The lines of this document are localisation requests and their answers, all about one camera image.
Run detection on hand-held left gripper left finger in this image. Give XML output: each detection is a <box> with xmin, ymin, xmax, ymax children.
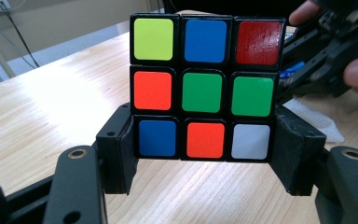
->
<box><xmin>95</xmin><ymin>102</ymin><xmax>139</xmax><ymax>195</ymax></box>

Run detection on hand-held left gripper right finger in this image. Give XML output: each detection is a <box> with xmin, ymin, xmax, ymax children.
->
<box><xmin>269</xmin><ymin>105</ymin><xmax>327</xmax><ymax>197</ymax></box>

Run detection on blue wet wipes pack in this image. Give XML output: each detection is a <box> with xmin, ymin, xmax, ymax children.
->
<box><xmin>279</xmin><ymin>61</ymin><xmax>306</xmax><ymax>79</ymax></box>

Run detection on white wet wipe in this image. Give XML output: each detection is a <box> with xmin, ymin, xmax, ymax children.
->
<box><xmin>283</xmin><ymin>98</ymin><xmax>345</xmax><ymax>144</ymax></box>

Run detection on multicoloured puzzle cube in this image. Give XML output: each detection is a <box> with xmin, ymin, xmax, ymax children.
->
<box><xmin>129</xmin><ymin>12</ymin><xmax>287</xmax><ymax>163</ymax></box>

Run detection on black hanging cable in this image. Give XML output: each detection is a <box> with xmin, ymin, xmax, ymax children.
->
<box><xmin>0</xmin><ymin>5</ymin><xmax>41</xmax><ymax>69</ymax></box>

